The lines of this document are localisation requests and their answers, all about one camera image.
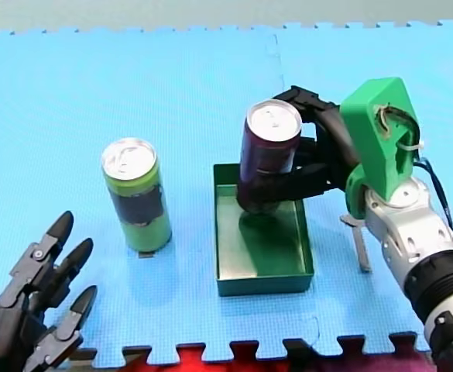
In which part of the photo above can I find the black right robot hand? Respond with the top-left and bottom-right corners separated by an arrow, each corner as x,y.
259,84 -> 361,204

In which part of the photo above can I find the shallow green tray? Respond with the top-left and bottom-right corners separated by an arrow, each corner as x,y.
212,163 -> 314,298

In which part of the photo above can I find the dark purple drink can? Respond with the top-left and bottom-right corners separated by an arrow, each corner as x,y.
235,99 -> 303,215

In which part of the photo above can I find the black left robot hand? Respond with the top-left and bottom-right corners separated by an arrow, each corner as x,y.
0,210 -> 98,372

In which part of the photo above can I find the green can with dark band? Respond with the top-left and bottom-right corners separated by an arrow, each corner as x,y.
101,137 -> 173,251

